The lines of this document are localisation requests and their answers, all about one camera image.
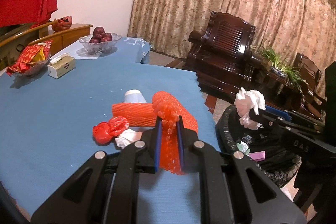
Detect white tissue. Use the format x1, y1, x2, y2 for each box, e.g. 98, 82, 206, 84
114, 128, 142, 149
234, 88, 266, 131

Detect pink face mask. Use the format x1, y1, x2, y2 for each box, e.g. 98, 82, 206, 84
248, 151, 266, 162

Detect red plastic bag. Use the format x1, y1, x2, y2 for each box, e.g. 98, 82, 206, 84
92, 116, 129, 145

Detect blue white paper cup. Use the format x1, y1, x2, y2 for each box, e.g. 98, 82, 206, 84
123, 89, 147, 103

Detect orange foam fruit net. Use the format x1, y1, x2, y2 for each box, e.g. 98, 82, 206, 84
152, 91, 198, 175

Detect green rubber glove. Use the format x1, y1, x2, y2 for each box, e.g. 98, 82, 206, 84
236, 141, 250, 156

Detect black lined trash bin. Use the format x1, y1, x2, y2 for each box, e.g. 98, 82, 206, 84
215, 105, 301, 188

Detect dark wooden side table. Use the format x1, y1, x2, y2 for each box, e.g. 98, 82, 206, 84
252, 64, 303, 111

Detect green potted plant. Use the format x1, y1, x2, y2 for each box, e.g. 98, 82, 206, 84
259, 47, 304, 90

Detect dark wooden armchair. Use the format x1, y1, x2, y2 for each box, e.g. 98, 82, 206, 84
291, 53, 327, 120
183, 11, 261, 98

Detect blue tablecloth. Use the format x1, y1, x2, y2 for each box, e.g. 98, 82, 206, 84
1, 45, 218, 214

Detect beige tissue box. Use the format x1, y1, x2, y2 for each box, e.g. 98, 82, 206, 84
47, 53, 75, 79

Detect glass snack dish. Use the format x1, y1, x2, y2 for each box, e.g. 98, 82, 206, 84
12, 56, 50, 78

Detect glass fruit bowl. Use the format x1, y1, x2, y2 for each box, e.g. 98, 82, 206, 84
79, 33, 122, 55

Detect red snack packets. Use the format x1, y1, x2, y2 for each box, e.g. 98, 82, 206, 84
6, 40, 52, 76

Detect red apples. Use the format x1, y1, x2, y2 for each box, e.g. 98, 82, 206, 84
89, 27, 113, 44

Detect wooden tv cabinet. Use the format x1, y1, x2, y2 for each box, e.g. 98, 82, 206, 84
0, 19, 94, 72

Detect red decorative pumpkin ornament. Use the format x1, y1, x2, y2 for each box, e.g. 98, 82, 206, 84
51, 16, 72, 32

